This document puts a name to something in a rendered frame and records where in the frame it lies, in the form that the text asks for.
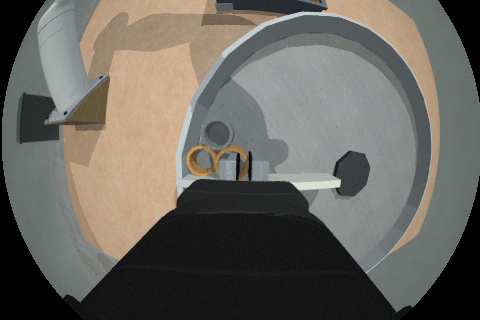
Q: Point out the grey metal sleeve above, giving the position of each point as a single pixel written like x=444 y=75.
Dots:
x=205 y=134

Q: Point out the grey round turntable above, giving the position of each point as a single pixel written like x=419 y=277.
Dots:
x=306 y=103

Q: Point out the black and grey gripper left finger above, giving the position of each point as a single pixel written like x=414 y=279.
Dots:
x=229 y=168

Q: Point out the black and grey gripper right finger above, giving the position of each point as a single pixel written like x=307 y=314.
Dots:
x=258 y=169

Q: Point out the bronze bushing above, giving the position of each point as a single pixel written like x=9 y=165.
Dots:
x=192 y=164
x=238 y=149

